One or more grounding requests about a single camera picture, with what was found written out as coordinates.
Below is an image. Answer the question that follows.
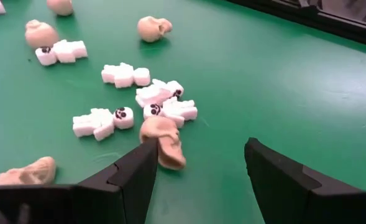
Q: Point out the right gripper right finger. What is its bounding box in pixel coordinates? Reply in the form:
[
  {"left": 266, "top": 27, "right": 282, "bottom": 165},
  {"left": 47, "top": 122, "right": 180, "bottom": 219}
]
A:
[{"left": 244, "top": 137, "right": 366, "bottom": 224}]

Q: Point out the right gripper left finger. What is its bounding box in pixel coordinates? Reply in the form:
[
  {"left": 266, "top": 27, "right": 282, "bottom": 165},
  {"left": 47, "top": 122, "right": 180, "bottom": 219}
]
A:
[{"left": 73, "top": 138, "right": 158, "bottom": 224}]

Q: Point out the black metal table frame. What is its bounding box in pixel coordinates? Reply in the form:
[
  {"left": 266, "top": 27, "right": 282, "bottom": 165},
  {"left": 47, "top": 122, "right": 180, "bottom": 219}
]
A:
[{"left": 226, "top": 0, "right": 366, "bottom": 50}]

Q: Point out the beige plastic skull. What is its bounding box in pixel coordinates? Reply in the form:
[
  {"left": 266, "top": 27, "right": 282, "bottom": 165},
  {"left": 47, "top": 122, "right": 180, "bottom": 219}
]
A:
[
  {"left": 137, "top": 16, "right": 173, "bottom": 43},
  {"left": 0, "top": 156, "right": 57, "bottom": 187},
  {"left": 139, "top": 116, "right": 187, "bottom": 171},
  {"left": 47, "top": 0, "right": 75, "bottom": 16},
  {"left": 25, "top": 19, "right": 60, "bottom": 50}
]

